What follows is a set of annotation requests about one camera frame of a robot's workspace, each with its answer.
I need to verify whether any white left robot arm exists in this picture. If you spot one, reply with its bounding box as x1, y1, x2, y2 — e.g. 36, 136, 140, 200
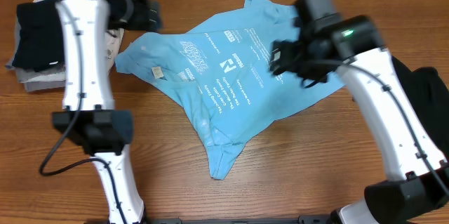
52, 0, 161, 223

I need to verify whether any grey folded garment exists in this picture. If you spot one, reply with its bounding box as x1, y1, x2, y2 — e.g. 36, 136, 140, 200
5, 19, 66, 92

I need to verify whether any black folded garment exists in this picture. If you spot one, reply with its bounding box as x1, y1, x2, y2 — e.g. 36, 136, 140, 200
12, 0, 65, 72

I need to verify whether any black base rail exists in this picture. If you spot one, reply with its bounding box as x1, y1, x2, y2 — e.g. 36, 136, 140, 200
83, 214, 333, 224

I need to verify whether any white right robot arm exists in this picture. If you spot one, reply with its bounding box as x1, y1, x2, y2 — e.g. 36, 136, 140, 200
270, 0, 448, 224

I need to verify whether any black crumpled garment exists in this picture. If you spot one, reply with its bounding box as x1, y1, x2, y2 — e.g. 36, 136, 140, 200
391, 57, 448, 157

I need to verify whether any light blue printed t-shirt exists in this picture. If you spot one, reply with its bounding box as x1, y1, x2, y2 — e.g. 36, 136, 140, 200
115, 0, 342, 180

